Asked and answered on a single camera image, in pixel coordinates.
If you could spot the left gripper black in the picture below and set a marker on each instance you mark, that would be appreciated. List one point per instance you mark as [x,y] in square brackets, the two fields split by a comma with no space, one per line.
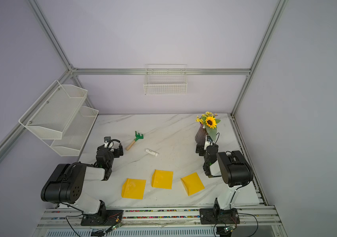
[116,151]

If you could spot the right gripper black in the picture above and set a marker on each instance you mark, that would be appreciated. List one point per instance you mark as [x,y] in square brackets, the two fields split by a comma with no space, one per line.
[200,148]

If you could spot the white glue stick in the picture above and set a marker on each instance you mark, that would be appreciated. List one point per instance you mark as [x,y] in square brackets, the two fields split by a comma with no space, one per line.
[151,152]

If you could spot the yellow envelope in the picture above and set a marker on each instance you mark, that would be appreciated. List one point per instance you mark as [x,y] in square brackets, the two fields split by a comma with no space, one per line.
[162,179]
[133,188]
[192,184]

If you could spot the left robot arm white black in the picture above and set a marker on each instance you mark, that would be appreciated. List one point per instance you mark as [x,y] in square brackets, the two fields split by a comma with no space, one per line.
[65,185]

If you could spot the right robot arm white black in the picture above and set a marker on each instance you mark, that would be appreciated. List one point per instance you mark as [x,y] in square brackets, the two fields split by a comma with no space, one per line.
[235,172]

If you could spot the dark purple vase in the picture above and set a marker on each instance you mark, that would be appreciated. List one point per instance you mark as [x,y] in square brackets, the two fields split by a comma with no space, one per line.
[200,137]

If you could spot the sunflower bouquet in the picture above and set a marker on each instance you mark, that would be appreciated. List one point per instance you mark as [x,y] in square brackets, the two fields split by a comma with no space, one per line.
[209,124]

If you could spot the lower white mesh shelf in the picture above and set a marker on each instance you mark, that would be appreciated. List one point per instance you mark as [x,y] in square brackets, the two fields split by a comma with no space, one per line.
[76,134]

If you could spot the white mesh shelf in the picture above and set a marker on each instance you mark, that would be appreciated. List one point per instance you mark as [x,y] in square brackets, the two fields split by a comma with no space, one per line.
[76,134]
[50,117]

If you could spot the upper white mesh shelf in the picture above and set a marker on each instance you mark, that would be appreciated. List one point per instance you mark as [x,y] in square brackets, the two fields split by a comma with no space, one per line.
[50,117]

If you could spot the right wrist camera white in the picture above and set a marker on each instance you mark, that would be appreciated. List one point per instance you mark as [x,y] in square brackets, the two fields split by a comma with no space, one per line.
[208,142]

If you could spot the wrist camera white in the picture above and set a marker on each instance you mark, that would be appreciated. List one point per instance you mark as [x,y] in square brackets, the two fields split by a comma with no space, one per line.
[208,142]
[107,140]

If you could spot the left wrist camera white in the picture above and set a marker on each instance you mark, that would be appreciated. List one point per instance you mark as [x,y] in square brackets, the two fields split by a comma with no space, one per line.
[107,140]

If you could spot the green toy rake wooden handle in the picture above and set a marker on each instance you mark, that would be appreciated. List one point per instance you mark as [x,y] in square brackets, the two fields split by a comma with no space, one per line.
[138,136]

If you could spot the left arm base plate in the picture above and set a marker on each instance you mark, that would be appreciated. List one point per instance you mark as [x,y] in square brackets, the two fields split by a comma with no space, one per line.
[107,218]

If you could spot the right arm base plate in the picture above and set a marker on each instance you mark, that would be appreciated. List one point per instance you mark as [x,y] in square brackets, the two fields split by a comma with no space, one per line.
[209,216]

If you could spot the white wire wall basket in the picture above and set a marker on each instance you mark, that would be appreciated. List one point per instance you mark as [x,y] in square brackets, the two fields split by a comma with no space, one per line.
[165,79]

